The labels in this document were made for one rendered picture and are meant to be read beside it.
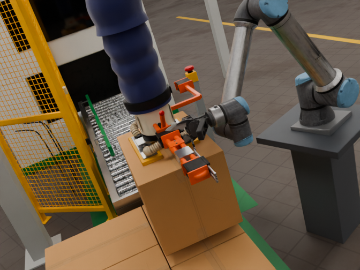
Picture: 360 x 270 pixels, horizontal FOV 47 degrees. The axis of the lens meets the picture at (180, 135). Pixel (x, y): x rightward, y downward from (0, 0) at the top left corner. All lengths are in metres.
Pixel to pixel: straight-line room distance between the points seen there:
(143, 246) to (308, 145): 1.00
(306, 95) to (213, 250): 0.94
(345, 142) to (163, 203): 0.97
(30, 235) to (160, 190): 1.76
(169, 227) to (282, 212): 1.29
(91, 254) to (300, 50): 1.47
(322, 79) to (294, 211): 1.19
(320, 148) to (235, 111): 0.58
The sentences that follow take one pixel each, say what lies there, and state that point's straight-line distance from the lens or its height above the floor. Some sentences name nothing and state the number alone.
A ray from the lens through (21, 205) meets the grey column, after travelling 3.25.
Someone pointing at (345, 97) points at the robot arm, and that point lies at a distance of 2.16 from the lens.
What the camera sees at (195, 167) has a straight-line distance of 1.43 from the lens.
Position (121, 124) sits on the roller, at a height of 0.55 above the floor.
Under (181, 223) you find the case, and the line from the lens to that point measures 1.90.
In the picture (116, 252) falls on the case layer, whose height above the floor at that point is 0.54.
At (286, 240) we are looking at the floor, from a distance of 2.80.
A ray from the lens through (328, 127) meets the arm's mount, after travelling 2.30.
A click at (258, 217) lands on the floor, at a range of 3.01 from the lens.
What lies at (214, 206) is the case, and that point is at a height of 0.76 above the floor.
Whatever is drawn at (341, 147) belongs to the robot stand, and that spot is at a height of 0.75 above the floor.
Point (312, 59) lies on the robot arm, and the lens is 2.04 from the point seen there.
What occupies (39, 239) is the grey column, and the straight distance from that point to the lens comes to 3.40.
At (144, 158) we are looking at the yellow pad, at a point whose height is 1.04.
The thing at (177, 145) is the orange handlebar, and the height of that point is 1.13.
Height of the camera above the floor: 1.88
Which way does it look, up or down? 25 degrees down
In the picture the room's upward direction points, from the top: 18 degrees counter-clockwise
